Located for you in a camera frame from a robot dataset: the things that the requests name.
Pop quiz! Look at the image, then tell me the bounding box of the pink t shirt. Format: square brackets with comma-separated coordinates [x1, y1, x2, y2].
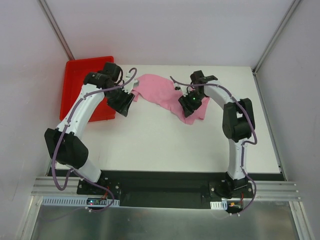
[132, 74, 210, 125]

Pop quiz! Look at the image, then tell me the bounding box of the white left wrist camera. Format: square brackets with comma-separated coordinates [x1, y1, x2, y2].
[122, 67, 139, 94]

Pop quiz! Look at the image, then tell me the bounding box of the white cable duct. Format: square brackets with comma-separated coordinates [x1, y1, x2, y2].
[210, 200, 228, 211]
[42, 196, 120, 208]

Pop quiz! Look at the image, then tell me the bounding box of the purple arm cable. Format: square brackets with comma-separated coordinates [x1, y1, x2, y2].
[51, 67, 138, 213]
[169, 75, 258, 218]

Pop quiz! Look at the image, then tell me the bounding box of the right white cable duct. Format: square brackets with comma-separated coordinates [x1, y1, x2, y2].
[210, 200, 228, 211]

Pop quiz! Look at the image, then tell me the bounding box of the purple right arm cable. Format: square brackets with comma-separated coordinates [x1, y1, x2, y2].
[169, 75, 258, 218]

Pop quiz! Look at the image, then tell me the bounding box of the left aluminium corner post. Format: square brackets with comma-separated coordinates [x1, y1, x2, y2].
[37, 0, 75, 61]

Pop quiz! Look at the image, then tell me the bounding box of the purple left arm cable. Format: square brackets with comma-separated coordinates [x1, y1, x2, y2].
[51, 67, 138, 213]

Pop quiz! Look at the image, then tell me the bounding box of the left white cable duct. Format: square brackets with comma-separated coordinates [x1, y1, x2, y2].
[42, 196, 120, 208]

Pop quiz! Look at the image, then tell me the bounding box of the red plastic bin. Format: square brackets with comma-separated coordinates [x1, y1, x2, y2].
[59, 56, 116, 122]

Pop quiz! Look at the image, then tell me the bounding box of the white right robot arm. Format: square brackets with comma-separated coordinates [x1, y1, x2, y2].
[178, 70, 258, 199]

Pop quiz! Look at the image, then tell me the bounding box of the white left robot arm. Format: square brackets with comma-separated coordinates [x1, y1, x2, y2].
[44, 62, 139, 195]

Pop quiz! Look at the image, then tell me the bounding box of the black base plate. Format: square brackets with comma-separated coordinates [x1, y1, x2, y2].
[76, 170, 254, 209]

